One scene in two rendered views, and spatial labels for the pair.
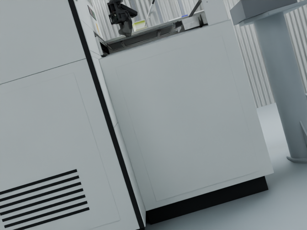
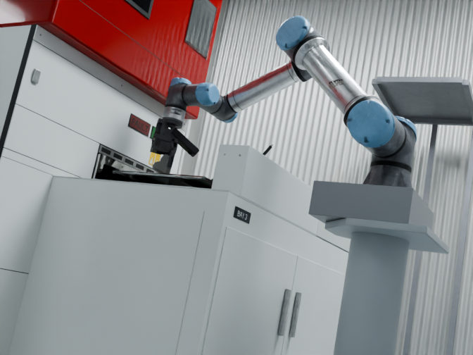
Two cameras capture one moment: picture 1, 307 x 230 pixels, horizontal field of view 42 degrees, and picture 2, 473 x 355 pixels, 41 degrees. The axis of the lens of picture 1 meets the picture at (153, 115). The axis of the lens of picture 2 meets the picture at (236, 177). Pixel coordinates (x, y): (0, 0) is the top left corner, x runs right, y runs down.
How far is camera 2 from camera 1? 1.35 m
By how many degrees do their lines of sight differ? 34
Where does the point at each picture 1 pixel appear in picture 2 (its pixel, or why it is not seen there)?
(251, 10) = (322, 204)
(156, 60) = (108, 208)
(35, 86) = not seen: outside the picture
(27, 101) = not seen: outside the picture
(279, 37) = (367, 277)
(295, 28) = not seen: outside the picture
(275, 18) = (373, 241)
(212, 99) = (144, 306)
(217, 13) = (230, 177)
